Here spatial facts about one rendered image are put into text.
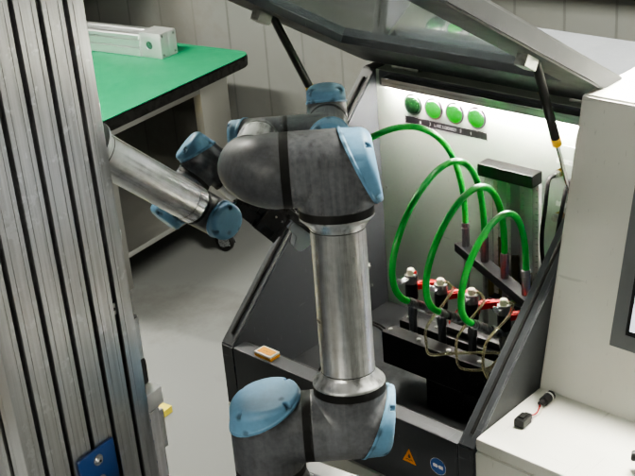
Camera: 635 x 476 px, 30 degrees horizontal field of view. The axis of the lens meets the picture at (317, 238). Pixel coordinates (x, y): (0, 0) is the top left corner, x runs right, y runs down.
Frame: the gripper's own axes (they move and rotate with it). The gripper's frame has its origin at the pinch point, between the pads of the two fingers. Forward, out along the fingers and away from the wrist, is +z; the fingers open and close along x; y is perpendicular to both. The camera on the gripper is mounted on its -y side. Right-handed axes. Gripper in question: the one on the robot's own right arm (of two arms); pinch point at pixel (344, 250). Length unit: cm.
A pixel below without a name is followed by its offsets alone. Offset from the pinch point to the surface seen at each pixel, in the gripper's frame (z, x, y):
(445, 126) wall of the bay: -10.3, -9.3, -46.4
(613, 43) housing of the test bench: -26, 17, -75
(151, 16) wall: 31, -286, -185
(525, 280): 10.0, 26.1, -25.8
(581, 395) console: 25, 46, -15
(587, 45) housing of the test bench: -26, 13, -71
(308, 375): 29.0, -7.4, 6.2
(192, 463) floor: 124, -112, -39
